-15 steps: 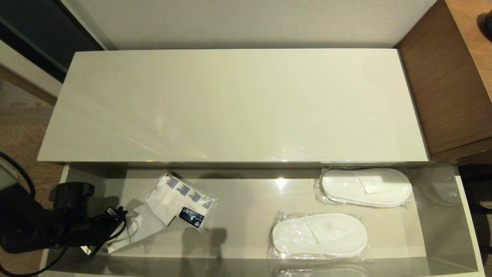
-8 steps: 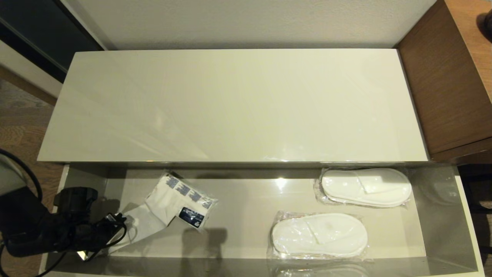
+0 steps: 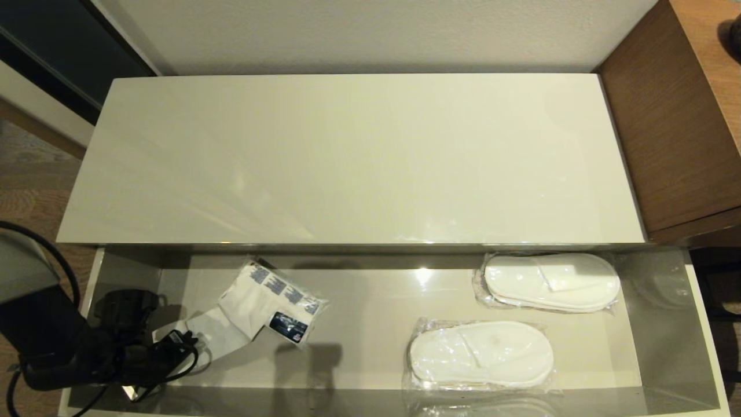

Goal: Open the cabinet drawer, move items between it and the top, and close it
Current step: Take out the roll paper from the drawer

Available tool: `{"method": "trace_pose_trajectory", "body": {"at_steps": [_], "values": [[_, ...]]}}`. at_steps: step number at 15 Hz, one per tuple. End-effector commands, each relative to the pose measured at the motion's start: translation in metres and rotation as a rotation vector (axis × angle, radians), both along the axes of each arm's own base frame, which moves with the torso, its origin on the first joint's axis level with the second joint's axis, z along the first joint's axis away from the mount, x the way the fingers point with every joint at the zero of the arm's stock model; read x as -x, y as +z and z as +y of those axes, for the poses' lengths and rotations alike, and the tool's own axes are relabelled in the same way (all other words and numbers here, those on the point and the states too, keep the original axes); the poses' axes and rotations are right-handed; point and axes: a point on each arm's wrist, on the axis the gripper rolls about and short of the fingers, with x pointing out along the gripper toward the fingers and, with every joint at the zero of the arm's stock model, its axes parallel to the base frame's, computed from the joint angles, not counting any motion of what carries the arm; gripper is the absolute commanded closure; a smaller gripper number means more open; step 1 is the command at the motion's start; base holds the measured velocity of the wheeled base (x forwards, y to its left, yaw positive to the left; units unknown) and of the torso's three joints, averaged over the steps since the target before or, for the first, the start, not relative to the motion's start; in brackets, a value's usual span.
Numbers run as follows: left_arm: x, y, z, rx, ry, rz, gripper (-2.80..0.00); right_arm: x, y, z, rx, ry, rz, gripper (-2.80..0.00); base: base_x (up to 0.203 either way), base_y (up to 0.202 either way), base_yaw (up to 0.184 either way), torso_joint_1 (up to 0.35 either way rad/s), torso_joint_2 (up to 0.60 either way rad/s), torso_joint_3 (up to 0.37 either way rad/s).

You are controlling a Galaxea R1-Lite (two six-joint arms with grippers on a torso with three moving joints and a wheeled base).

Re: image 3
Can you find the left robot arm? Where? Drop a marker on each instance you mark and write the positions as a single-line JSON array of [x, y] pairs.
[[40, 330]]

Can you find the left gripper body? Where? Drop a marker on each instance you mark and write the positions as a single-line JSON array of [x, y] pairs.
[[156, 362]]

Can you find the white glossy cabinet top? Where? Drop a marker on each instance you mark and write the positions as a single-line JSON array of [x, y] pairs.
[[347, 162]]

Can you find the dark glass panel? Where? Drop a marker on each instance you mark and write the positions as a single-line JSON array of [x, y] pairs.
[[52, 46]]

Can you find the white slippers in plastic bag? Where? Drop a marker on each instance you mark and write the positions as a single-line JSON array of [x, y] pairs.
[[550, 282], [480, 354]]

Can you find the folded white bag in wrapper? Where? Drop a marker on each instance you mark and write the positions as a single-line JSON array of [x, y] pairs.
[[260, 301]]

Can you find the white cabinet drawer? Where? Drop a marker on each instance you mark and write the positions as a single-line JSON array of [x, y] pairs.
[[376, 324]]

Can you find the black object on desk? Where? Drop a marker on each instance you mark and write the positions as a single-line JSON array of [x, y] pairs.
[[732, 40]]

